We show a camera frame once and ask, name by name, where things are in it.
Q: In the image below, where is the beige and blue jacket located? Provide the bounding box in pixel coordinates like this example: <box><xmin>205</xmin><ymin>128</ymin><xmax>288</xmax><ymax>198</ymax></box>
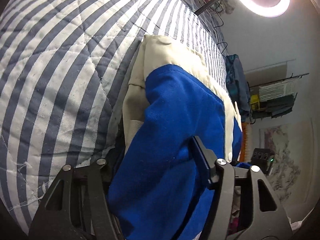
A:
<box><xmin>107</xmin><ymin>35</ymin><xmax>242</xmax><ymax>239</ymax></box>

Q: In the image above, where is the black clothes rack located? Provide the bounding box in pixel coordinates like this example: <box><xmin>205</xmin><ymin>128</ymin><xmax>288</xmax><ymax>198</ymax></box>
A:
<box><xmin>249</xmin><ymin>73</ymin><xmax>309</xmax><ymax>124</ymax></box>

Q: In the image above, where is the dark blue clothing pile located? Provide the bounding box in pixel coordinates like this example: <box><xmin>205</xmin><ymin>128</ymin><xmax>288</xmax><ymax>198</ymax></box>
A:
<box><xmin>225</xmin><ymin>54</ymin><xmax>251</xmax><ymax>122</ymax></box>

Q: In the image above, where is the black device with dials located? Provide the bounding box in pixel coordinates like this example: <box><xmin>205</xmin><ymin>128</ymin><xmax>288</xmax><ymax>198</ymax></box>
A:
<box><xmin>250</xmin><ymin>148</ymin><xmax>275</xmax><ymax>175</ymax></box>

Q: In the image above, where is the orange stool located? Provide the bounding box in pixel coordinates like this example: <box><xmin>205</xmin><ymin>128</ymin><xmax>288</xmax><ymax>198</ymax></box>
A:
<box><xmin>239</xmin><ymin>122</ymin><xmax>253</xmax><ymax>162</ymax></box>

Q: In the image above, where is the dark hanging garment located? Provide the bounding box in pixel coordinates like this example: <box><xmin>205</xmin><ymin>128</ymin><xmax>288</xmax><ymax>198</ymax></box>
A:
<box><xmin>260</xmin><ymin>94</ymin><xmax>296</xmax><ymax>118</ymax></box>

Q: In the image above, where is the yellow box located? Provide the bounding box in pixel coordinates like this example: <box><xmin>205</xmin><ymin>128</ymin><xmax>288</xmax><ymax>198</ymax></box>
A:
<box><xmin>250</xmin><ymin>94</ymin><xmax>260</xmax><ymax>111</ymax></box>

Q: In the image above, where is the striped hanging towel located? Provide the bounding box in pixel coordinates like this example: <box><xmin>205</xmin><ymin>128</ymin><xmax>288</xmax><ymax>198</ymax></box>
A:
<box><xmin>259</xmin><ymin>78</ymin><xmax>298</xmax><ymax>102</ymax></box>

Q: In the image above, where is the striped blue white quilt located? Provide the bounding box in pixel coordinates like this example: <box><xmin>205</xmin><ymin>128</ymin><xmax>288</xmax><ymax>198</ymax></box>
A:
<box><xmin>1</xmin><ymin>0</ymin><xmax>226</xmax><ymax>232</ymax></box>

